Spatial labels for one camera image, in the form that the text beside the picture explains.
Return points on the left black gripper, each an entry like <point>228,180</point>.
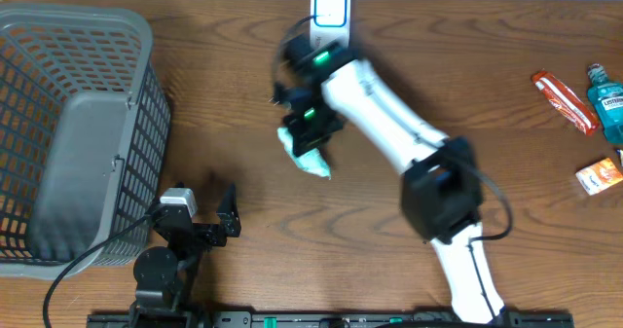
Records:
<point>229,212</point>

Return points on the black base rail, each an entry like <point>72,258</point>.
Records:
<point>245,319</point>

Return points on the grey plastic mesh basket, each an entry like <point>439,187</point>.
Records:
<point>84,125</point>

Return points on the orange snack bar wrapper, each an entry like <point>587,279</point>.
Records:
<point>566,102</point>

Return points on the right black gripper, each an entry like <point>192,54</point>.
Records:
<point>303,139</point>

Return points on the mint green wipes pack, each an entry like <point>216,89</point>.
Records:
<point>310,162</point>

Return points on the teal Listerine mouthwash bottle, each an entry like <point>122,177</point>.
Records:
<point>606,97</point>

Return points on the yellow chips bag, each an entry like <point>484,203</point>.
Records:
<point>619,154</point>

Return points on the white barcode scanner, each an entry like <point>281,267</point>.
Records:
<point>330,22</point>

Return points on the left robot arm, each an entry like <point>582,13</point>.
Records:
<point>165,274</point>

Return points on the small orange snack packet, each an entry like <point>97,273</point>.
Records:
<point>599,176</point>

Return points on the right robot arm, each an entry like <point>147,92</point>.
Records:
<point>441,183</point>

